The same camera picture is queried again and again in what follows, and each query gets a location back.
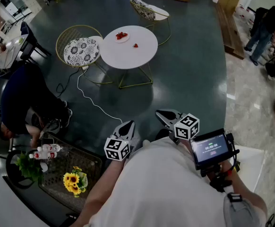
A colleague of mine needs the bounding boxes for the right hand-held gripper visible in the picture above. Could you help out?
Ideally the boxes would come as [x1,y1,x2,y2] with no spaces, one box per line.
[155,109,200,145]

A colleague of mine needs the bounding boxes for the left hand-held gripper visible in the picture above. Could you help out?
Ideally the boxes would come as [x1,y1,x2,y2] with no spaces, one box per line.
[103,120,136,162]

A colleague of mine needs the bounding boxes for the white plate with strawberries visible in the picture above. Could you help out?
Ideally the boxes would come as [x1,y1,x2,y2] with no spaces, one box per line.
[114,31,130,44]

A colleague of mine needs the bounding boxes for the pile of red strawberries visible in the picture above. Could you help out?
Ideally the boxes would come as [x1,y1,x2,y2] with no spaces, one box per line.
[115,31,129,40]

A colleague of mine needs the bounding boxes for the person's left forearm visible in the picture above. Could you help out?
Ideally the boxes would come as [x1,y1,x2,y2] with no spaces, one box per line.
[69,158,126,227]

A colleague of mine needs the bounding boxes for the person's right forearm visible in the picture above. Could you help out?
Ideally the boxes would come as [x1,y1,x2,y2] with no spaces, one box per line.
[181,138,268,224]

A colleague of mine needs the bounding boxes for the black mesh low table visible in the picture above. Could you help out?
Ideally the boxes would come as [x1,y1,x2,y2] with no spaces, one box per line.
[37,132,104,214]

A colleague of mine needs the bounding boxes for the black monitor screen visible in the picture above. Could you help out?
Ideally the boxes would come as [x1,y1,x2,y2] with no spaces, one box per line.
[189,128,241,171]

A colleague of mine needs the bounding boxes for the person's white shirt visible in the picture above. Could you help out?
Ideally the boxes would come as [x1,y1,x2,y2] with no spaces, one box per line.
[87,136,230,227]

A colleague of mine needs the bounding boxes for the yellow sunflower bouquet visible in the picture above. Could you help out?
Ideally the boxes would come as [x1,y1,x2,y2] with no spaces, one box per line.
[63,166,88,198]

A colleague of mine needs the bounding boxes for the round white side table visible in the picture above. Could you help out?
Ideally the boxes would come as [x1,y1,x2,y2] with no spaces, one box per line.
[99,25,159,89]

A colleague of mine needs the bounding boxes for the round floral cushion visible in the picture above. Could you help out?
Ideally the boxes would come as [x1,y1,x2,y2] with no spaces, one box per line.
[63,37,101,67]

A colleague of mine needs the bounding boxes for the white flat board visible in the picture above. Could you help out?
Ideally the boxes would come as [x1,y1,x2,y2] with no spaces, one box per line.
[234,145,266,193]

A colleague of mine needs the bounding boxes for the white seat cushion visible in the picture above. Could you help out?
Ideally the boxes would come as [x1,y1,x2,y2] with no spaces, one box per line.
[88,35,104,47]
[148,5,170,21]

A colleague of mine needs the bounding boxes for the wooden platform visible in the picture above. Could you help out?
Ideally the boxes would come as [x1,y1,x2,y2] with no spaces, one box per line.
[214,2,246,60]

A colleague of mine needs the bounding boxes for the green leafy plant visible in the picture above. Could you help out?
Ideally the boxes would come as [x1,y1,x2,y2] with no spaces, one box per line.
[16,151,43,182]

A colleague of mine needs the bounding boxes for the oblong floral cushion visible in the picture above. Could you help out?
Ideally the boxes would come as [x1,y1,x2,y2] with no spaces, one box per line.
[129,0,156,21]

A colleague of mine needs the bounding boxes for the black bag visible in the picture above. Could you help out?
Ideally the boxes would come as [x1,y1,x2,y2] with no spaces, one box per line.
[265,62,275,80]

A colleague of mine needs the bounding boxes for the black round chair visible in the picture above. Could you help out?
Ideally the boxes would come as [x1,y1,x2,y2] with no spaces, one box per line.
[6,149,42,190]

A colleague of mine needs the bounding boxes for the black desk chair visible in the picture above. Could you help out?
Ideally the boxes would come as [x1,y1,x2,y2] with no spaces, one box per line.
[20,21,52,61]

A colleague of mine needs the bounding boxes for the cluttered white desk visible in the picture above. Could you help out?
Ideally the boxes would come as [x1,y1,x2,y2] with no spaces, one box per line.
[0,33,29,70]

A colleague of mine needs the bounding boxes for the white power cable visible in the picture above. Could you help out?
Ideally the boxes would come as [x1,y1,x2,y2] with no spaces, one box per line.
[77,69,123,124]

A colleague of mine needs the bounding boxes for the black power cable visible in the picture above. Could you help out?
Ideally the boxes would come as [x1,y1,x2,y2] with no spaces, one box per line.
[55,67,83,98]

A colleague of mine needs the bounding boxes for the black monitor mount clamp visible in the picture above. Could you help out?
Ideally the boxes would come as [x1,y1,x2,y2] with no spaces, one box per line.
[200,164,234,193]

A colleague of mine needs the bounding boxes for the gold wire chair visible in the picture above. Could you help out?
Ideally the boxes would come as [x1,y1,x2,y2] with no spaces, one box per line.
[55,25,114,85]
[129,0,172,46]

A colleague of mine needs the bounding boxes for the grey shoulder strap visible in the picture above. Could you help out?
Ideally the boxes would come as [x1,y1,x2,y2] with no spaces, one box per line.
[222,192,261,227]

